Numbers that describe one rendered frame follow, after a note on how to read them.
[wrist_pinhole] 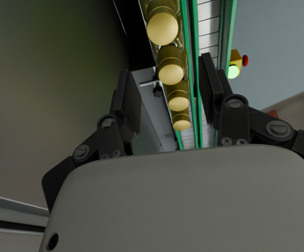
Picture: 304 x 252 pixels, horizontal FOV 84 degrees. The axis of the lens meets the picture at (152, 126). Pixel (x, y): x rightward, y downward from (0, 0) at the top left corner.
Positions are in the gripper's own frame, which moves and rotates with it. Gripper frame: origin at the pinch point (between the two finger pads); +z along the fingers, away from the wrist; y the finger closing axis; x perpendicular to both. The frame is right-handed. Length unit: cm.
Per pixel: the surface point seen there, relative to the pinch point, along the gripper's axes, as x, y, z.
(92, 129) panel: -8.5, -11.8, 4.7
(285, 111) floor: -202, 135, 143
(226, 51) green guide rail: -17.5, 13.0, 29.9
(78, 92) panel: -4.0, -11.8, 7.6
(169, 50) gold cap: -4.3, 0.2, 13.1
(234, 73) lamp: -34, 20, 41
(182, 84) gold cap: -10.5, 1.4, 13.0
